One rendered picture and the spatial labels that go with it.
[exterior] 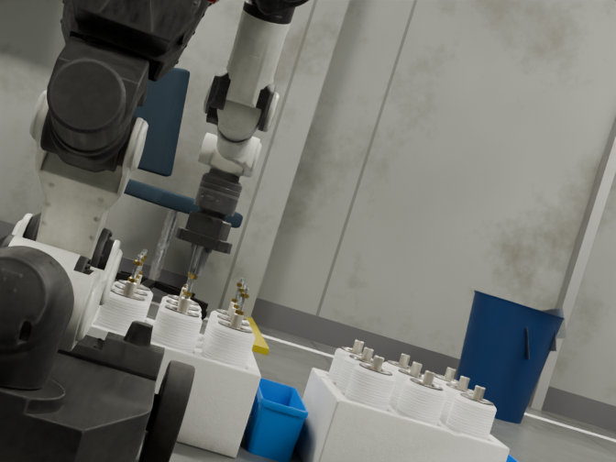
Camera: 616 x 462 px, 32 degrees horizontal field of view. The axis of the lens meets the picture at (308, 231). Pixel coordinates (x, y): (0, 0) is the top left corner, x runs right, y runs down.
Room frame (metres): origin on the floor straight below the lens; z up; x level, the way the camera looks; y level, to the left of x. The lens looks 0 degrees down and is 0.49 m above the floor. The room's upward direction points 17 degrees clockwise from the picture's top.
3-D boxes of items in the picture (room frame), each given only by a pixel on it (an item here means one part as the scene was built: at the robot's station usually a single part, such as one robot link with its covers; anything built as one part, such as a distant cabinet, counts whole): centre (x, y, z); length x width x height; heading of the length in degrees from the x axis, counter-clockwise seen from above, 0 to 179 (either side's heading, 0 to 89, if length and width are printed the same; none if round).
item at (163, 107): (4.56, 0.59, 0.49); 0.57 x 0.55 x 0.99; 108
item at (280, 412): (2.43, -0.05, 0.06); 0.30 x 0.11 x 0.12; 6
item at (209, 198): (2.24, 0.20, 0.46); 0.13 x 0.10 x 0.12; 74
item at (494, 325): (4.41, -0.95, 0.25); 0.43 x 0.40 x 0.51; 102
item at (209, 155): (2.25, 0.21, 0.57); 0.11 x 0.11 x 0.11; 3
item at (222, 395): (2.36, 0.22, 0.09); 0.39 x 0.39 x 0.18; 6
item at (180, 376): (1.91, 0.14, 0.10); 0.20 x 0.05 x 0.20; 7
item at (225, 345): (2.25, 0.09, 0.16); 0.10 x 0.10 x 0.18
